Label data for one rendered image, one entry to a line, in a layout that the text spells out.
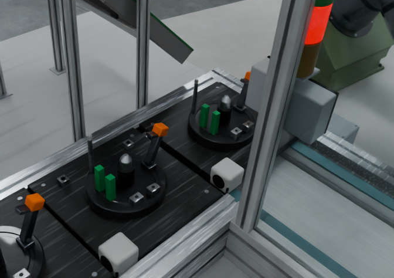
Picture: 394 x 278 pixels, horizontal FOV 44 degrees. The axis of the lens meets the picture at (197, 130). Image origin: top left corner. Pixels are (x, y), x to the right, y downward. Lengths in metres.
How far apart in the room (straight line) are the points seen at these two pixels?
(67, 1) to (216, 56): 0.69
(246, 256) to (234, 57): 0.73
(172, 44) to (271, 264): 0.53
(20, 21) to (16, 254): 2.79
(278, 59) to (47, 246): 0.45
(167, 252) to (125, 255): 0.08
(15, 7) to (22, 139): 2.56
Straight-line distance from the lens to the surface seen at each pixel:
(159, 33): 1.07
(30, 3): 3.70
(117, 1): 0.98
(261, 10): 1.75
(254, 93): 0.71
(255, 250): 0.86
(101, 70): 1.36
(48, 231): 0.82
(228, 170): 0.89
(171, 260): 0.79
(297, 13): 0.59
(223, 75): 1.18
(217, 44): 1.51
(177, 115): 1.02
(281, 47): 0.63
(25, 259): 0.77
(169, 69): 1.37
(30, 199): 0.73
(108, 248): 0.76
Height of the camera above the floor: 1.60
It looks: 40 degrees down
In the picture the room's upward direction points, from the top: 6 degrees clockwise
